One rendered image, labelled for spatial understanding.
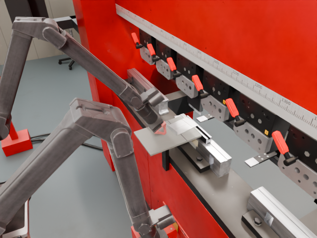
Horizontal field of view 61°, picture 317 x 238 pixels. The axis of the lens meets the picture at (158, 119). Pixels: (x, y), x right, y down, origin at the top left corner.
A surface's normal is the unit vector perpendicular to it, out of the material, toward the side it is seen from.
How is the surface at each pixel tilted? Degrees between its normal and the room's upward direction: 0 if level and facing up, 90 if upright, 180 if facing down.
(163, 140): 0
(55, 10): 90
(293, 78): 90
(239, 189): 0
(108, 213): 0
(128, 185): 91
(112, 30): 90
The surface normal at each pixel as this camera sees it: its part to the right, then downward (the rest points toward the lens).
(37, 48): 0.37, 0.54
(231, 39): -0.88, 0.29
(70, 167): -0.03, -0.81
